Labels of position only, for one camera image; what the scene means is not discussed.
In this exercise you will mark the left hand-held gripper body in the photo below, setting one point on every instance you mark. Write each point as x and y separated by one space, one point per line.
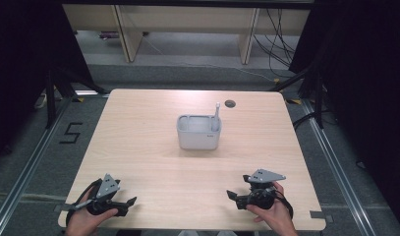
106 188

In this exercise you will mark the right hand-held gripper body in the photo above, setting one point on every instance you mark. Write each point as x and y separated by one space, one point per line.
261 196

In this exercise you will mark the white toothbrush holder box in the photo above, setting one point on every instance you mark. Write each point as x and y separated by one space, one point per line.
198 139

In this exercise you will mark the white electric toothbrush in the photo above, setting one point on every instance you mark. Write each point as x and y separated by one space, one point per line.
217 116

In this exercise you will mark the person's right hand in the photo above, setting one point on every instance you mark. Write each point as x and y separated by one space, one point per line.
277 218

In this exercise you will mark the person's left hand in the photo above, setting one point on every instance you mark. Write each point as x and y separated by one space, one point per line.
81 223

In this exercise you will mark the yellow black tape piece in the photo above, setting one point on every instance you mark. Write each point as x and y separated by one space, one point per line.
80 99
294 101

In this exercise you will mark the black metal stand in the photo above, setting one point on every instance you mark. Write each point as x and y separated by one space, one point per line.
50 98
318 98

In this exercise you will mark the black curtain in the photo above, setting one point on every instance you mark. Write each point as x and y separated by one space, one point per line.
368 82
24 65

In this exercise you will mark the metal floor rail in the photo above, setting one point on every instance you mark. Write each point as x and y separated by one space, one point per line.
338 177
27 167

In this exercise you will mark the black frame beam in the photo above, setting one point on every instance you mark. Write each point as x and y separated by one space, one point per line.
187 2

